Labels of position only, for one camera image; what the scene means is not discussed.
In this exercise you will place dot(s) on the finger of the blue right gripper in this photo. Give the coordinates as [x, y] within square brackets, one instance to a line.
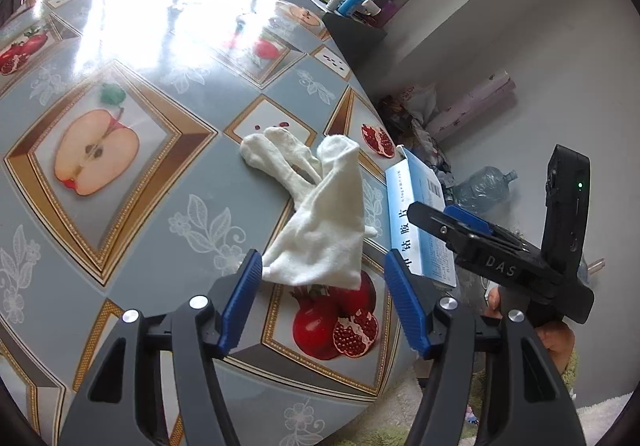
[472, 221]

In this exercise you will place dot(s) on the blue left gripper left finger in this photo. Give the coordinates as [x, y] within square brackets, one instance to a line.
[234, 297]

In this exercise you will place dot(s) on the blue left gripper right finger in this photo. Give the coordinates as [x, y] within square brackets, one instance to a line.
[414, 319]

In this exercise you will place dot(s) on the white blue medicine box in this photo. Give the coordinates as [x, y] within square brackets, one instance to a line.
[413, 193]

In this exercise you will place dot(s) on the person's right hand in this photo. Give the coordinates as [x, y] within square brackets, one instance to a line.
[557, 337]

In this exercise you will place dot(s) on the large clear water jug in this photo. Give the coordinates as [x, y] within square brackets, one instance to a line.
[484, 190]

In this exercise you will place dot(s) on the white cloth glove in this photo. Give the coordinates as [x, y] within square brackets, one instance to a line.
[322, 242]

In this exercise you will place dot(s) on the clutter pile in corner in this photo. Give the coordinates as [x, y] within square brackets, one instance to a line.
[405, 115]

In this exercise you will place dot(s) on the pink rolled mat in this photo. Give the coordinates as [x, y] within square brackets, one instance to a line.
[469, 106]

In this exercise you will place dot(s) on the dark grey side cabinet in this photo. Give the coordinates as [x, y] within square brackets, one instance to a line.
[356, 40]

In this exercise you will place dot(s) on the fruit print tablecloth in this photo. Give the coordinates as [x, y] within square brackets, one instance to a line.
[123, 187]

